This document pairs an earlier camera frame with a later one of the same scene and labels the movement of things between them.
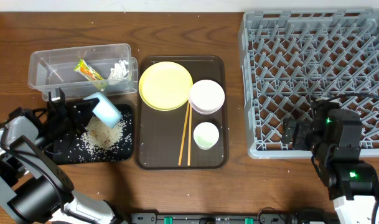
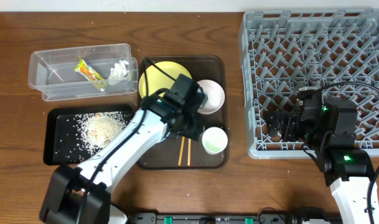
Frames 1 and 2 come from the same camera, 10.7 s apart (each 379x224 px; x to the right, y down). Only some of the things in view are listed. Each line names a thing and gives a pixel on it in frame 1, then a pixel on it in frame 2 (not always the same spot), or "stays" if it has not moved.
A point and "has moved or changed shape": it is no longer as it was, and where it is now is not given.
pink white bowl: (206, 97) stays
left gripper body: (59, 127) to (191, 127)
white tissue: (119, 71) stays
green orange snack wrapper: (84, 68) stays
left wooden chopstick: (182, 143) stays
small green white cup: (205, 135) has moved or changed shape
